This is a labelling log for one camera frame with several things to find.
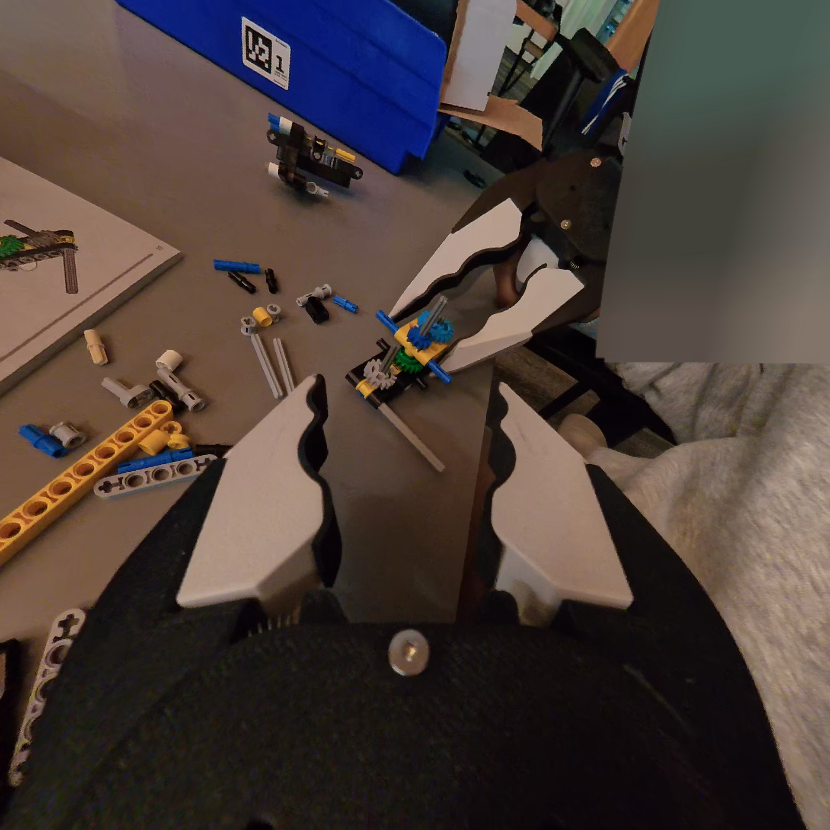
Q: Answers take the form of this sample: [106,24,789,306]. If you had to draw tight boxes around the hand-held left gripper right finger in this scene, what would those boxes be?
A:
[485,383,634,625]

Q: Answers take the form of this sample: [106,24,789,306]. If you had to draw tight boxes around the wooden table frame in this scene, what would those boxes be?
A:
[606,0,659,62]

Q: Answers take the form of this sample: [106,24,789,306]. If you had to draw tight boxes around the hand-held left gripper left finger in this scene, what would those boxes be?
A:
[176,373,342,610]

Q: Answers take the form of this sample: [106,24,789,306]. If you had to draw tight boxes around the lego instruction booklet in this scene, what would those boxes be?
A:
[0,157,184,396]

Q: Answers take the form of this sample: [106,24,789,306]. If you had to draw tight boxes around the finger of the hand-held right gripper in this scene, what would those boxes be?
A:
[446,267,586,375]
[388,198,526,320]

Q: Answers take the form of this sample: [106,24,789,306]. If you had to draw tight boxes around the blue lego connector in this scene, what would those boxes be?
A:
[19,424,70,459]

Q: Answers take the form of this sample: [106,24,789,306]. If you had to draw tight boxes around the black lego assembly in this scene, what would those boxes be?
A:
[267,113,364,197]

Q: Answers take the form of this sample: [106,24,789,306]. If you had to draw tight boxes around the person's grey fleece clothing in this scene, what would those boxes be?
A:
[587,362,830,830]

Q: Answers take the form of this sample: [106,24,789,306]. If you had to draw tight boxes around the black chair base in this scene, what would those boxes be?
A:
[528,324,678,448]

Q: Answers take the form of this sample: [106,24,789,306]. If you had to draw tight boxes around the blue bin with square tag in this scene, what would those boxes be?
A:
[117,0,448,176]

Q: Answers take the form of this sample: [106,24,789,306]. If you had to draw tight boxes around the person's right hand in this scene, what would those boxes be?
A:
[493,256,521,309]

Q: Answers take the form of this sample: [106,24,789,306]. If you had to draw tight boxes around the grey lego angle connector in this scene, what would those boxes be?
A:
[101,377,152,409]

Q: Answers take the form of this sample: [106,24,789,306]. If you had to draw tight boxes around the grey lego axle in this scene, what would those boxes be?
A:
[272,337,298,394]
[252,332,285,399]

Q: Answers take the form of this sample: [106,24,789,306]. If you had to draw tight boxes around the grey lego beam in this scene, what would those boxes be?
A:
[93,453,219,499]
[8,607,87,787]

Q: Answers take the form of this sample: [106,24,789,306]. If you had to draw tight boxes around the long yellow lego beam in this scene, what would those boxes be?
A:
[0,399,175,566]

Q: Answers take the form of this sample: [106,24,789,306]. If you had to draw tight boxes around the blue white braided cable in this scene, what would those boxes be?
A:
[582,70,635,136]

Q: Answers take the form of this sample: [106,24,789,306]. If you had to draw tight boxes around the grey lego pin connector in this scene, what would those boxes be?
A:
[167,368,208,413]

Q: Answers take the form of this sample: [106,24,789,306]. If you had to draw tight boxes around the lego gear assembly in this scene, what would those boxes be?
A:
[347,295,463,473]

